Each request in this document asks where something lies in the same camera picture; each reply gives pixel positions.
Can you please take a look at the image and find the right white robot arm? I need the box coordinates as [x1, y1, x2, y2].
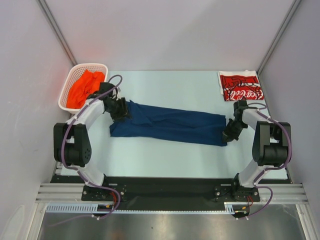
[222, 100, 292, 201]

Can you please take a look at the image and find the left corner aluminium post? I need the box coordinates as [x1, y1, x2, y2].
[36, 0, 78, 66]

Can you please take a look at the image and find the aluminium extrusion rail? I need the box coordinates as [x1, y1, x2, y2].
[35, 183, 309, 205]

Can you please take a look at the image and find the corner aluminium post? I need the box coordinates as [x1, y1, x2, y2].
[256, 0, 304, 76]
[36, 0, 78, 66]

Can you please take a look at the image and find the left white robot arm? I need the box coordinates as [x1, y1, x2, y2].
[53, 82, 130, 200]

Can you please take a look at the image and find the red folded Coca-Cola t shirt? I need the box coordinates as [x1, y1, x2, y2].
[217, 70, 265, 102]

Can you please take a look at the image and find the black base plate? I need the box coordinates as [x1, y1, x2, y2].
[49, 173, 291, 212]

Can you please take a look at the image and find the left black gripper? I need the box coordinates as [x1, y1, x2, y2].
[106, 97, 132, 123]

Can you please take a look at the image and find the blue t shirt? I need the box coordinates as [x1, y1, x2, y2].
[109, 101, 227, 147]

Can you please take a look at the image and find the white plastic laundry basket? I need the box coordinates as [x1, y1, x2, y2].
[58, 63, 109, 115]

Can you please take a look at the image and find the right corner aluminium post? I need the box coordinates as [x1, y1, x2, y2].
[256, 0, 304, 76]

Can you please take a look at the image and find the orange t shirt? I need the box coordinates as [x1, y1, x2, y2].
[66, 69, 105, 109]

